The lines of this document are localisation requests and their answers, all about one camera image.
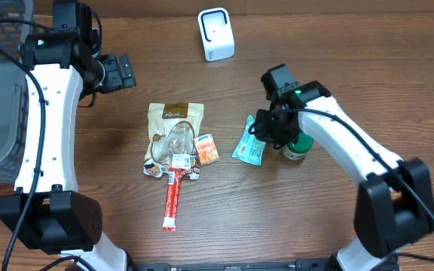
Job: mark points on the orange tissue pack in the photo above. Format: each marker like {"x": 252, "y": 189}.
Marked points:
{"x": 206, "y": 149}

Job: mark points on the teal packet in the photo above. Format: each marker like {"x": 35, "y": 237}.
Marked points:
{"x": 249, "y": 149}

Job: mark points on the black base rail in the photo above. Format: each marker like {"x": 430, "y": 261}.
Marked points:
{"x": 232, "y": 266}

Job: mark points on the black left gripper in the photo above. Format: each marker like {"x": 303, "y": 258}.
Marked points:
{"x": 114, "y": 80}

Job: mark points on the red stick snack packet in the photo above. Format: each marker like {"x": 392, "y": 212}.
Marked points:
{"x": 173, "y": 191}

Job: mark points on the beige snack pouch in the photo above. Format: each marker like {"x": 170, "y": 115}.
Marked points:
{"x": 172, "y": 129}

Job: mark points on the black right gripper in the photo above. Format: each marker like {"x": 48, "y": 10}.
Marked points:
{"x": 263, "y": 132}

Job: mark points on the green lid small jar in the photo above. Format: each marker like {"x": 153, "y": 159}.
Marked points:
{"x": 297, "y": 149}

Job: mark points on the white barcode scanner stand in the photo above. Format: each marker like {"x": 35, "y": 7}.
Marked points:
{"x": 216, "y": 34}

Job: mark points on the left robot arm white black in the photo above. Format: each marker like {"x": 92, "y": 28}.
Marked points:
{"x": 63, "y": 63}

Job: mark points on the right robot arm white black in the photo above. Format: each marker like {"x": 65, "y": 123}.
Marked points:
{"x": 394, "y": 204}

